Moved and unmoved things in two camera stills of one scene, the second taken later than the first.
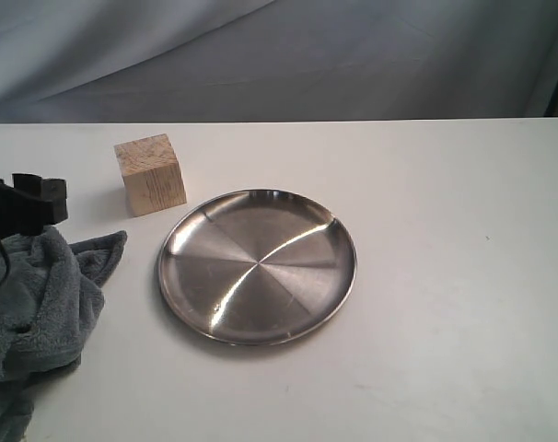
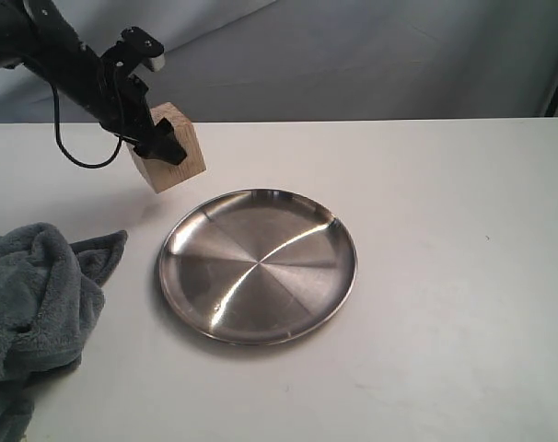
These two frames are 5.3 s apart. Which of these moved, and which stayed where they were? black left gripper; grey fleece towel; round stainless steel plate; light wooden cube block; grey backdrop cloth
Moved: light wooden cube block; black left gripper
Stayed: grey fleece towel; grey backdrop cloth; round stainless steel plate
